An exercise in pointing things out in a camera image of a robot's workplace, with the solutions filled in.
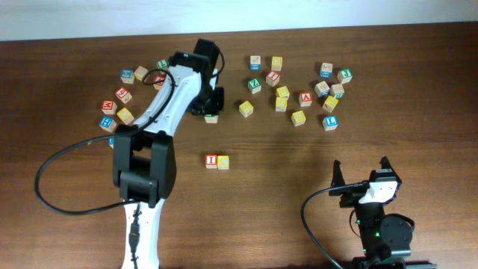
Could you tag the wooden block blue side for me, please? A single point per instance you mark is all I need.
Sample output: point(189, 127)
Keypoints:
point(255, 62)

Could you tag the green letter J block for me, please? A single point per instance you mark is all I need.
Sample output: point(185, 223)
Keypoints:
point(344, 75)

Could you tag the green letter Z block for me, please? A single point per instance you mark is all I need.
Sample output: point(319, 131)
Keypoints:
point(254, 86)

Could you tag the blue block top left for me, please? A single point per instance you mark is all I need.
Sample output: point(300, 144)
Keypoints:
point(127, 76)

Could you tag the red letter M block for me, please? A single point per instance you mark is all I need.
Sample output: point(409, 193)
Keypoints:
point(109, 107)

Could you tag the blue letter H block lower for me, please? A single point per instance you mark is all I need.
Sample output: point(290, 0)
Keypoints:
point(111, 142)

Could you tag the red letter A block left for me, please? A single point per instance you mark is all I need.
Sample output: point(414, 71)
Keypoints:
point(158, 81)

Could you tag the red letter A block right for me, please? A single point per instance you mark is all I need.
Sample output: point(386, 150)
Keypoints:
point(305, 99)

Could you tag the wooden block green edge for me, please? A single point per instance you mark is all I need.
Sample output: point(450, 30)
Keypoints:
point(337, 91)

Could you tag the wooden block blue edge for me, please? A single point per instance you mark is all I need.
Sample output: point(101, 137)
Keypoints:
point(322, 89)

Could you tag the yellow block top centre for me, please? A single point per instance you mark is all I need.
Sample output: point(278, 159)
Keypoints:
point(276, 63)

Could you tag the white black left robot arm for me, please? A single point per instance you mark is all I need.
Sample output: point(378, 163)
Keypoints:
point(144, 155)

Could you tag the blue letter H block upper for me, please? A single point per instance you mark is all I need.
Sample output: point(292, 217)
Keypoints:
point(108, 124)

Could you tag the red letter i block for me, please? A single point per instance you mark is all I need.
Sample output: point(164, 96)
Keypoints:
point(273, 78)
point(211, 161)

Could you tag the blue letter h block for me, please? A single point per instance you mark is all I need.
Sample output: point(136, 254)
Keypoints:
point(108, 124)
point(111, 142)

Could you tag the green letter R block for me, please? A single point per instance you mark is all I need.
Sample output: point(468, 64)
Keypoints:
point(211, 119)

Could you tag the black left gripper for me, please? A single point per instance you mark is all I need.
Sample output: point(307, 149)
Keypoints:
point(216, 108)

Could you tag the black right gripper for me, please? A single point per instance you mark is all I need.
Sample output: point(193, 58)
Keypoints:
point(351, 196)

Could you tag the red letter a block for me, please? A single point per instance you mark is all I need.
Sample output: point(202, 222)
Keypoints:
point(305, 99)
point(158, 81)

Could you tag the red number 6 block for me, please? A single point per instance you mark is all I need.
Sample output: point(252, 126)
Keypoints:
point(123, 95)

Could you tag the plain wooden block left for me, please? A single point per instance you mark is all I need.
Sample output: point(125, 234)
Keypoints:
point(141, 73)

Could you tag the green letter L block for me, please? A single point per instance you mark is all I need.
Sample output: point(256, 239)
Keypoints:
point(162, 65)

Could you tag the yellow block lower right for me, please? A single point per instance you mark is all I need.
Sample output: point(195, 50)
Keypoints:
point(298, 118)

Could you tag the yellow block far left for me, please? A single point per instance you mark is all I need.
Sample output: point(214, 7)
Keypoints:
point(125, 116)

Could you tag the blue letter L block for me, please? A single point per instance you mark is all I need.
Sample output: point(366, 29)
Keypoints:
point(330, 123)

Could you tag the yellow block tilted right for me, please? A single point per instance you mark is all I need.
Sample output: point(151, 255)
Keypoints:
point(330, 103)

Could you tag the yellow block middle lower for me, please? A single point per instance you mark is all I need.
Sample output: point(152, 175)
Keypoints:
point(281, 104)

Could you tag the yellow letter C block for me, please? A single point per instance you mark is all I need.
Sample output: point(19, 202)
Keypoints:
point(223, 162)

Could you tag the yellow block middle upper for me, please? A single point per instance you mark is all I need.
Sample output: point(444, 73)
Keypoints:
point(283, 92)

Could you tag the wooden block blue bottom right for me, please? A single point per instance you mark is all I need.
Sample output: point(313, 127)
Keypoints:
point(326, 70)

